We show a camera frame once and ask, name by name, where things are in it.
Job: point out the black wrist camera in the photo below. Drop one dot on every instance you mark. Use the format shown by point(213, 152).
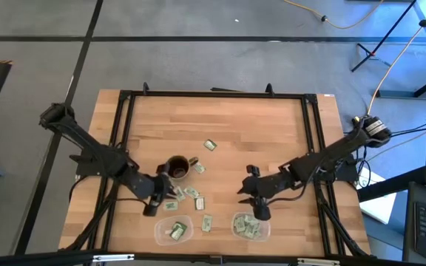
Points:
point(151, 210)
point(262, 213)

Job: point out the clear plastic bin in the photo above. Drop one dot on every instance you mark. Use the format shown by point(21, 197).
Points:
point(264, 231)
point(163, 238)

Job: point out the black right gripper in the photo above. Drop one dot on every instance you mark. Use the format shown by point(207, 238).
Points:
point(268, 184)

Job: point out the white paper sheet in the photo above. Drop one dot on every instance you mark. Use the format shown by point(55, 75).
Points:
point(377, 207)

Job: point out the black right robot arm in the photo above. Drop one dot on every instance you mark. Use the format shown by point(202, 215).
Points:
point(331, 153)

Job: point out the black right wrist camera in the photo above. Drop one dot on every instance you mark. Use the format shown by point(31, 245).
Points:
point(262, 213)

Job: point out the teal brown ceramic mug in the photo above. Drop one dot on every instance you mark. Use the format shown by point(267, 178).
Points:
point(178, 168)

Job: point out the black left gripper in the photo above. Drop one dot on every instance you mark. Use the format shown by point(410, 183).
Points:
point(154, 186)

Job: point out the black stand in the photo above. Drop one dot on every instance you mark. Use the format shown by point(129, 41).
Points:
point(383, 36)

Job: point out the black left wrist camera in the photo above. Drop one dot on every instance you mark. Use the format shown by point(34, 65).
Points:
point(151, 210)

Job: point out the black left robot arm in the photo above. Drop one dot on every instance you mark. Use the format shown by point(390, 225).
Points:
point(87, 142)

